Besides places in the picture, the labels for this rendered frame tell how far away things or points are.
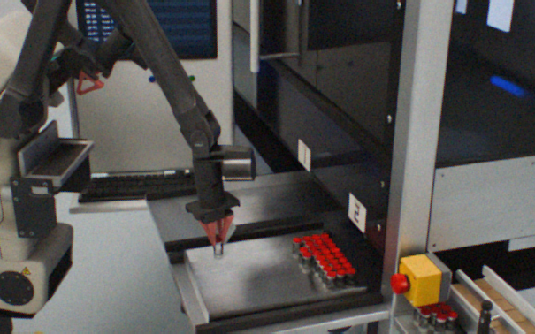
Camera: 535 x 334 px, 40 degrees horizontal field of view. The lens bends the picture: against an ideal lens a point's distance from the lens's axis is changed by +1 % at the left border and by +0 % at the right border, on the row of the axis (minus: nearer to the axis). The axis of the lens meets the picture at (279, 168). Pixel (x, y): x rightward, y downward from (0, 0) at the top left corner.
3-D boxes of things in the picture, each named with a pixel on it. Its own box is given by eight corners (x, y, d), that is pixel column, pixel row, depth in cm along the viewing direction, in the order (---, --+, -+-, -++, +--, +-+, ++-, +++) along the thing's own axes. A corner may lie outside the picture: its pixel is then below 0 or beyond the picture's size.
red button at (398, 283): (404, 284, 143) (406, 267, 141) (414, 296, 139) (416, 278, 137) (386, 288, 141) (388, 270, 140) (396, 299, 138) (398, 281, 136)
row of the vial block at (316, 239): (317, 251, 172) (318, 233, 170) (347, 292, 157) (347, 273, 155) (309, 252, 172) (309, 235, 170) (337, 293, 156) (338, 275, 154)
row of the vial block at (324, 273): (309, 252, 172) (309, 235, 170) (337, 293, 156) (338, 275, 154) (300, 254, 171) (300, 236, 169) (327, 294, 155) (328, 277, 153)
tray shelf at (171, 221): (307, 178, 214) (307, 172, 214) (422, 311, 154) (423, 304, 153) (144, 200, 200) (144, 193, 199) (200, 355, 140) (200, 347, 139)
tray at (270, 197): (313, 179, 209) (313, 169, 208) (348, 220, 187) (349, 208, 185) (198, 194, 199) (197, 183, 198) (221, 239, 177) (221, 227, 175)
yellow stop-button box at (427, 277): (428, 282, 147) (431, 251, 144) (447, 301, 140) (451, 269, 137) (394, 288, 144) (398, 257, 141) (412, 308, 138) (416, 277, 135)
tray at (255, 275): (322, 241, 177) (322, 229, 175) (365, 300, 154) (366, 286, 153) (184, 262, 167) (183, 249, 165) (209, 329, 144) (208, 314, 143)
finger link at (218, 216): (238, 244, 156) (233, 206, 152) (209, 255, 153) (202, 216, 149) (224, 231, 162) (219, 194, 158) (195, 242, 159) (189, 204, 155)
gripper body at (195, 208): (241, 208, 154) (237, 177, 151) (198, 223, 149) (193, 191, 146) (227, 197, 159) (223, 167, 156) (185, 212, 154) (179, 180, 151)
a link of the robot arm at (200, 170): (194, 148, 152) (188, 159, 146) (227, 147, 150) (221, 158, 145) (199, 178, 154) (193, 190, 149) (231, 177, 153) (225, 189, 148)
